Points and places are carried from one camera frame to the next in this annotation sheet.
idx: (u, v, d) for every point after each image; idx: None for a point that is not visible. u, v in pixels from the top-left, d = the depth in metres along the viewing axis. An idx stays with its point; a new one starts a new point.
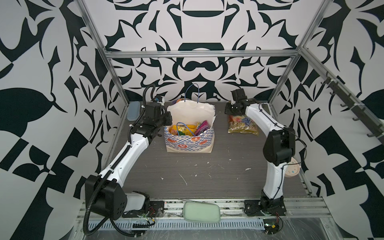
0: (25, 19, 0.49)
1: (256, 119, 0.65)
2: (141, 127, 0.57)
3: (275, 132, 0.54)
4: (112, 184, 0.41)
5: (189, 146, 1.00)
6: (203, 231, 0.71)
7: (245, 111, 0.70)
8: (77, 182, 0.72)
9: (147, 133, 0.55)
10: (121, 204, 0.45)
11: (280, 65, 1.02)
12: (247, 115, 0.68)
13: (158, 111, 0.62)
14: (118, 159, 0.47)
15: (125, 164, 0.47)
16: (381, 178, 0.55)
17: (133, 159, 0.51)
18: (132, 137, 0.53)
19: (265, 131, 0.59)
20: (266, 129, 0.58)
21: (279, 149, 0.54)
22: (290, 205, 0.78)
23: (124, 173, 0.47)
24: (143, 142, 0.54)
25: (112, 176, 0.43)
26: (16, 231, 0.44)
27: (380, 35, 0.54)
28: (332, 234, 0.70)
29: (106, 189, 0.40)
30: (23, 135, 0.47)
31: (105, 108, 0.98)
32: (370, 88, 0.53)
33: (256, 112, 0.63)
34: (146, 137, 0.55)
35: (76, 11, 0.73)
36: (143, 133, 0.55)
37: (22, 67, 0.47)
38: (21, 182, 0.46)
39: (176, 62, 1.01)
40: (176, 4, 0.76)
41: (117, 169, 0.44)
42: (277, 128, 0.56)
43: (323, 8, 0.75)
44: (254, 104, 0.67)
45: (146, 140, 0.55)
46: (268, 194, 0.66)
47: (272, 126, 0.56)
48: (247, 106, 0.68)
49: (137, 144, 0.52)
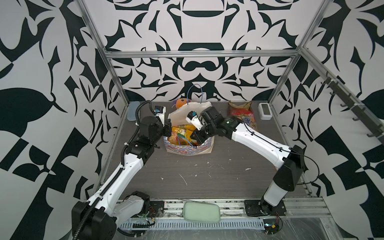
0: (25, 19, 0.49)
1: (251, 144, 0.52)
2: (136, 146, 0.55)
3: (287, 161, 0.44)
4: (99, 213, 0.39)
5: (189, 152, 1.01)
6: (203, 231, 0.71)
7: (233, 136, 0.55)
8: (77, 182, 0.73)
9: (142, 153, 0.53)
10: (109, 231, 0.43)
11: (280, 65, 1.02)
12: (236, 139, 0.56)
13: (153, 128, 0.58)
14: (109, 183, 0.45)
15: (116, 189, 0.45)
16: (381, 178, 0.55)
17: (125, 183, 0.48)
18: (125, 158, 0.51)
19: (270, 159, 0.49)
20: (272, 158, 0.48)
21: (296, 177, 0.46)
22: (290, 204, 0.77)
23: (115, 200, 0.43)
24: (137, 164, 0.52)
25: (100, 203, 0.41)
26: (16, 230, 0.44)
27: (380, 35, 0.54)
28: (332, 234, 0.70)
29: (93, 218, 0.38)
30: (23, 135, 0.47)
31: (105, 108, 0.98)
32: (370, 88, 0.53)
33: (248, 138, 0.52)
34: (141, 158, 0.53)
35: (76, 11, 0.73)
36: (138, 152, 0.53)
37: (22, 66, 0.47)
38: (21, 182, 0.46)
39: (176, 62, 1.01)
40: (176, 4, 0.76)
41: (106, 196, 0.42)
42: (284, 154, 0.46)
43: (323, 7, 0.74)
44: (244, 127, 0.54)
45: (140, 161, 0.53)
46: (271, 202, 0.64)
47: (279, 154, 0.46)
48: (232, 130, 0.54)
49: (131, 166, 0.50)
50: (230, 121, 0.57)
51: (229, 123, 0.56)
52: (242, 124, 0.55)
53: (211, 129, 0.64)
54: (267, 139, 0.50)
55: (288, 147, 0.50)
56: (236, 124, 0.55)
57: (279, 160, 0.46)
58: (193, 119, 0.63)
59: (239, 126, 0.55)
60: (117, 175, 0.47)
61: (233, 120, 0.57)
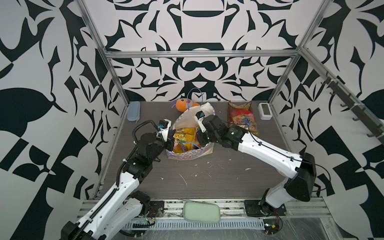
0: (25, 19, 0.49)
1: (259, 156, 0.51)
2: (134, 164, 0.55)
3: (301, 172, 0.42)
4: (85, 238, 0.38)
5: (193, 156, 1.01)
6: (203, 231, 0.71)
7: (240, 147, 0.53)
8: (77, 183, 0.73)
9: (139, 172, 0.53)
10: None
11: (280, 65, 1.02)
12: (243, 150, 0.54)
13: (153, 146, 0.56)
14: (101, 205, 0.44)
15: (107, 212, 0.44)
16: (381, 178, 0.55)
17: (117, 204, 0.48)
18: (121, 177, 0.51)
19: (280, 169, 0.48)
20: (283, 169, 0.46)
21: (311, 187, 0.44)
22: (290, 204, 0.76)
23: (105, 222, 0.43)
24: (132, 184, 0.52)
25: (89, 226, 0.41)
26: (16, 230, 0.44)
27: (380, 35, 0.54)
28: (332, 234, 0.70)
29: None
30: (23, 135, 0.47)
31: (105, 108, 0.98)
32: (370, 88, 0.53)
33: (257, 149, 0.50)
34: (137, 178, 0.52)
35: (76, 11, 0.73)
36: (135, 172, 0.53)
37: (22, 66, 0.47)
38: (21, 181, 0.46)
39: (176, 62, 1.01)
40: (176, 4, 0.76)
41: (96, 218, 0.42)
42: (296, 164, 0.44)
43: (323, 8, 0.75)
44: (250, 137, 0.52)
45: (136, 181, 0.52)
46: (273, 204, 0.64)
47: (291, 164, 0.44)
48: (238, 141, 0.52)
49: (125, 187, 0.49)
50: (234, 131, 0.54)
51: (234, 134, 0.54)
52: (248, 134, 0.53)
53: (213, 138, 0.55)
54: (276, 148, 0.48)
55: (299, 156, 0.46)
56: (242, 134, 0.53)
57: (291, 171, 0.44)
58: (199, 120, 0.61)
59: (247, 137, 0.52)
60: (110, 196, 0.46)
61: (238, 130, 0.55)
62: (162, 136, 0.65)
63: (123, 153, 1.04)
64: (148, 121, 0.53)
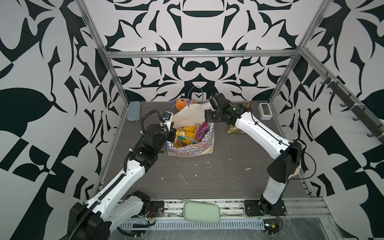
0: (25, 19, 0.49)
1: (253, 133, 0.54)
2: (140, 153, 0.56)
3: (284, 153, 0.46)
4: (95, 218, 0.39)
5: (192, 153, 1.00)
6: (203, 231, 0.71)
7: (236, 123, 0.58)
8: (77, 182, 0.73)
9: (145, 161, 0.54)
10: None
11: (280, 65, 1.02)
12: (239, 126, 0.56)
13: (157, 136, 0.57)
14: (109, 189, 0.45)
15: (114, 195, 0.45)
16: (381, 178, 0.55)
17: (124, 190, 0.49)
18: (128, 164, 0.52)
19: (267, 149, 0.52)
20: (269, 149, 0.51)
21: (289, 170, 0.48)
22: (290, 204, 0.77)
23: (112, 205, 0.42)
24: (139, 171, 0.53)
25: (97, 208, 0.41)
26: (16, 230, 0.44)
27: (380, 35, 0.54)
28: (332, 234, 0.70)
29: (88, 222, 0.38)
30: (23, 135, 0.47)
31: (105, 108, 0.98)
32: (370, 88, 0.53)
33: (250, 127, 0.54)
34: (143, 166, 0.54)
35: (76, 11, 0.73)
36: (141, 160, 0.54)
37: (22, 66, 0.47)
38: (21, 182, 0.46)
39: (176, 62, 1.01)
40: (176, 4, 0.76)
41: (104, 201, 0.43)
42: (282, 146, 0.48)
43: (323, 8, 0.75)
44: (249, 116, 0.55)
45: (142, 169, 0.54)
46: (270, 200, 0.64)
47: (278, 146, 0.48)
48: (237, 117, 0.56)
49: (132, 173, 0.50)
50: (236, 107, 0.58)
51: (235, 110, 0.57)
52: (248, 113, 0.56)
53: (218, 113, 0.66)
54: (270, 132, 0.51)
55: (288, 141, 0.49)
56: (242, 112, 0.56)
57: (276, 151, 0.48)
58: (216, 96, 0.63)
59: (245, 114, 0.56)
60: (118, 181, 0.47)
61: (239, 107, 0.58)
62: (166, 127, 0.68)
63: (123, 153, 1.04)
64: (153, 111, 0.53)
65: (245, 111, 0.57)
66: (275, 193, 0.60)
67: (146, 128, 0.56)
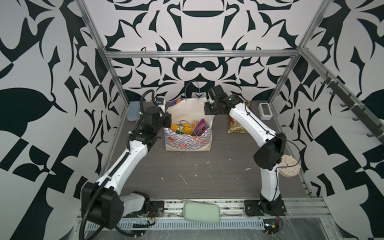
0: (25, 18, 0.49)
1: (244, 123, 0.58)
2: (140, 134, 0.57)
3: (269, 142, 0.51)
4: (109, 192, 0.40)
5: (189, 146, 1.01)
6: (203, 231, 0.71)
7: (230, 112, 0.62)
8: (77, 182, 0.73)
9: (146, 140, 0.55)
10: (118, 212, 0.45)
11: (280, 65, 1.02)
12: (232, 115, 0.62)
13: (156, 117, 0.61)
14: (117, 166, 0.46)
15: (123, 171, 0.46)
16: (381, 178, 0.55)
17: (131, 167, 0.51)
18: (131, 144, 0.53)
19: (255, 139, 0.56)
20: (257, 138, 0.55)
21: (273, 158, 0.55)
22: (290, 204, 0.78)
23: (123, 180, 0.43)
24: (142, 149, 0.54)
25: (109, 183, 0.42)
26: (16, 230, 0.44)
27: (380, 35, 0.54)
28: (332, 234, 0.70)
29: (103, 196, 0.39)
30: (23, 135, 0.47)
31: (105, 108, 0.98)
32: (370, 88, 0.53)
33: (242, 116, 0.58)
34: (145, 144, 0.55)
35: (76, 11, 0.73)
36: (142, 139, 0.55)
37: (22, 66, 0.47)
38: (21, 182, 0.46)
39: (176, 62, 1.01)
40: (176, 4, 0.76)
41: (115, 177, 0.44)
42: (269, 136, 0.52)
43: (323, 7, 0.74)
44: (243, 106, 0.59)
45: (145, 147, 0.55)
46: (267, 197, 0.66)
47: (264, 135, 0.53)
48: (231, 107, 0.60)
49: (136, 151, 0.52)
50: (232, 98, 0.61)
51: (231, 100, 0.61)
52: (242, 104, 0.60)
53: (215, 104, 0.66)
54: (259, 122, 0.56)
55: (275, 132, 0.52)
56: (236, 103, 0.60)
57: (262, 140, 0.52)
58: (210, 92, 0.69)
59: (239, 105, 0.60)
60: (125, 158, 0.48)
61: (235, 98, 0.62)
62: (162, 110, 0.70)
63: None
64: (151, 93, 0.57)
65: (240, 102, 0.60)
66: (270, 188, 0.63)
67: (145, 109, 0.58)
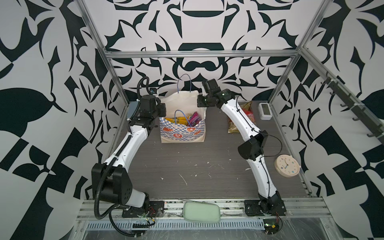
0: (25, 19, 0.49)
1: (232, 117, 0.64)
2: (138, 120, 0.59)
3: (252, 139, 0.58)
4: (118, 170, 0.42)
5: (184, 137, 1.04)
6: (203, 231, 0.71)
7: (222, 107, 0.66)
8: (77, 182, 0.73)
9: (146, 125, 0.58)
10: (127, 189, 0.47)
11: (280, 65, 1.02)
12: (224, 110, 0.66)
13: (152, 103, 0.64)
14: (122, 148, 0.49)
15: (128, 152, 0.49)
16: (381, 178, 0.55)
17: (134, 147, 0.52)
18: (132, 128, 0.56)
19: (242, 133, 0.63)
20: (243, 132, 0.61)
21: (254, 150, 0.61)
22: (290, 204, 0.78)
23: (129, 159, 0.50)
24: (142, 132, 0.56)
25: (117, 162, 0.45)
26: (16, 230, 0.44)
27: (380, 35, 0.54)
28: (332, 234, 0.70)
29: (113, 173, 0.42)
30: (23, 135, 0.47)
31: (105, 108, 0.98)
32: (370, 88, 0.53)
33: (232, 112, 0.63)
34: (145, 128, 0.57)
35: (76, 11, 0.73)
36: (142, 124, 0.57)
37: (22, 67, 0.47)
38: (21, 182, 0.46)
39: (176, 62, 1.01)
40: (176, 4, 0.76)
41: (121, 156, 0.47)
42: (253, 132, 0.59)
43: (323, 8, 0.75)
44: (234, 104, 0.63)
45: (145, 130, 0.58)
46: (264, 193, 0.67)
47: (250, 131, 0.59)
48: (224, 103, 0.64)
49: (138, 134, 0.54)
50: (225, 94, 0.65)
51: (223, 95, 0.64)
52: (233, 100, 0.64)
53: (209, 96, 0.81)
54: (246, 119, 0.61)
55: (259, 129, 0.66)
56: (228, 98, 0.64)
57: (247, 136, 0.59)
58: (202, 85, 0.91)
59: (231, 101, 0.64)
60: (127, 141, 0.51)
61: (227, 94, 0.65)
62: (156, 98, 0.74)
63: None
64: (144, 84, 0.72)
65: (231, 98, 0.64)
66: (262, 183, 0.66)
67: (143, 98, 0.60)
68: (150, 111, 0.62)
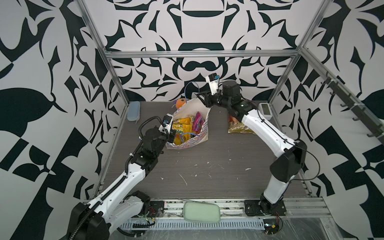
0: (25, 18, 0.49)
1: (257, 130, 0.54)
2: (141, 157, 0.58)
3: (288, 152, 0.46)
4: (97, 218, 0.40)
5: (192, 144, 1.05)
6: (203, 231, 0.71)
7: (243, 119, 0.58)
8: (77, 183, 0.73)
9: (145, 165, 0.55)
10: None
11: (280, 65, 1.02)
12: (245, 122, 0.57)
13: (156, 141, 0.58)
14: (111, 189, 0.46)
15: (116, 196, 0.46)
16: (381, 178, 0.55)
17: (126, 191, 0.50)
18: (128, 167, 0.54)
19: (272, 148, 0.51)
20: (273, 146, 0.50)
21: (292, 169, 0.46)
22: (290, 204, 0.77)
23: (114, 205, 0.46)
24: (139, 175, 0.54)
25: (100, 208, 0.42)
26: (16, 230, 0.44)
27: (380, 35, 0.54)
28: (332, 234, 0.70)
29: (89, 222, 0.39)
30: (23, 135, 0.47)
31: (105, 108, 0.98)
32: (370, 88, 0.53)
33: (257, 124, 0.53)
34: (144, 169, 0.55)
35: (76, 11, 0.73)
36: (142, 164, 0.55)
37: (22, 67, 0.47)
38: (21, 181, 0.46)
39: (176, 62, 1.01)
40: (176, 4, 0.76)
41: (106, 201, 0.44)
42: (287, 145, 0.48)
43: (323, 7, 0.75)
44: (255, 112, 0.56)
45: (143, 172, 0.55)
46: (270, 199, 0.65)
47: (282, 144, 0.48)
48: (244, 114, 0.55)
49: (133, 176, 0.52)
50: (244, 105, 0.58)
51: (243, 107, 0.57)
52: (255, 111, 0.56)
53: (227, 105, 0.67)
54: (275, 129, 0.51)
55: (294, 141, 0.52)
56: (249, 109, 0.56)
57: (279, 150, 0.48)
58: (213, 82, 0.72)
59: (252, 111, 0.56)
60: (120, 182, 0.49)
61: (247, 104, 0.58)
62: (166, 130, 0.68)
63: (123, 153, 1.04)
64: (154, 117, 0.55)
65: (252, 109, 0.56)
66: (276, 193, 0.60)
67: (145, 133, 0.57)
68: (152, 150, 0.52)
